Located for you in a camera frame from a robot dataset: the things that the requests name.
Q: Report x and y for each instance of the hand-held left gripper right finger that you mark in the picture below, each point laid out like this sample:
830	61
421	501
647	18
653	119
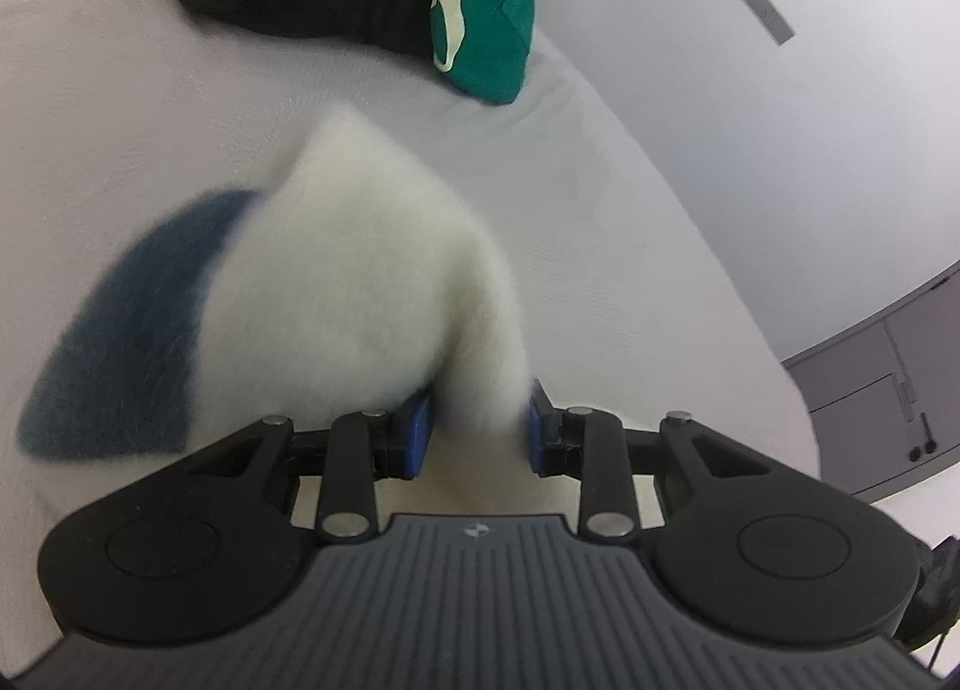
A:
537	427

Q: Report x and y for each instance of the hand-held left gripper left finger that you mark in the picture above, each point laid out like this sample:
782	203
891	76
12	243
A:
420	435

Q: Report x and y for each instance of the cream sweater with blue stripes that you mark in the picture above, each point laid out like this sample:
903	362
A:
360	285

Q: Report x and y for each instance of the green garment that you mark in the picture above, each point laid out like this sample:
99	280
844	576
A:
487	15

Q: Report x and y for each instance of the dark cloth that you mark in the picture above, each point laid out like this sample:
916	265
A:
937	585

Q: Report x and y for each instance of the grey wall panel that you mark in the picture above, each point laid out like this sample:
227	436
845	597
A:
769	15

